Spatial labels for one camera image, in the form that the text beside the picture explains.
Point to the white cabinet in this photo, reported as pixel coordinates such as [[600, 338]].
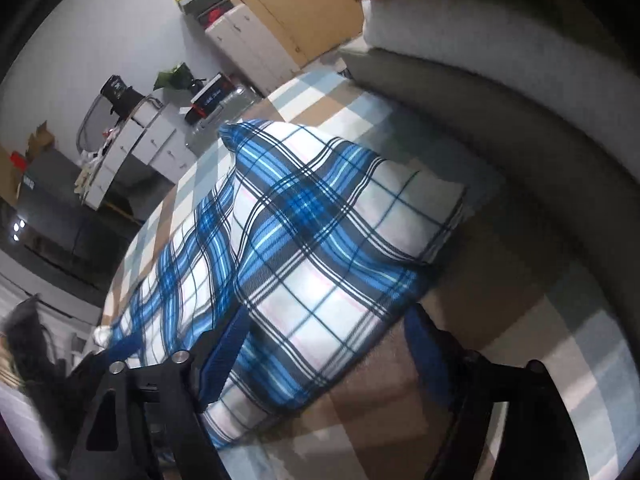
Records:
[[255, 45]]

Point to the black bag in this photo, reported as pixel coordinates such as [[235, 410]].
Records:
[[120, 92]]

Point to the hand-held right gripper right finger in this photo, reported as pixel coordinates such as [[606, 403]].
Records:
[[425, 355]]

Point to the grey padded headboard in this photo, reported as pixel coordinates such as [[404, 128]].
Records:
[[500, 110]]

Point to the black duvet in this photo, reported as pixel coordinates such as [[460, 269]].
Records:
[[30, 340]]

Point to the white desk with drawers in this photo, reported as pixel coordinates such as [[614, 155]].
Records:
[[150, 145]]

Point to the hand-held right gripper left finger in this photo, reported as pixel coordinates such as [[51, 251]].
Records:
[[225, 360]]

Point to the dark grey refrigerator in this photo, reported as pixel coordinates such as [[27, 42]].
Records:
[[55, 185]]

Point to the blue white plaid shirt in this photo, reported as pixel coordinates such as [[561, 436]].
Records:
[[310, 240]]

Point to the black glass wardrobe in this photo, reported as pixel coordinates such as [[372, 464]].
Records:
[[60, 250]]

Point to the desk clutter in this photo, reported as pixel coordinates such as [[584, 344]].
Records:
[[95, 165]]

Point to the wooden door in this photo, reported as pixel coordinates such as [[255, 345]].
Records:
[[290, 5]]

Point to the black box with red print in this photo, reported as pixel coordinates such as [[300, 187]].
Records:
[[215, 14]]

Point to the black printed shoe box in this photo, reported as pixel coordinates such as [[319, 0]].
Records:
[[210, 97]]

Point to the open cardboard box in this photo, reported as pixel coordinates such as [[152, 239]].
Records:
[[40, 140]]

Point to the checkered bed sheet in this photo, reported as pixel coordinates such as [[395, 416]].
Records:
[[500, 360]]

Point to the black wrapped bouquet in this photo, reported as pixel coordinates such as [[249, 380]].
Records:
[[172, 76]]

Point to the silver suitcase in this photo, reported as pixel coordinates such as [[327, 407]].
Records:
[[220, 125]]

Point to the arched grey mirror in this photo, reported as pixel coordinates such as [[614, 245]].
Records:
[[92, 120]]

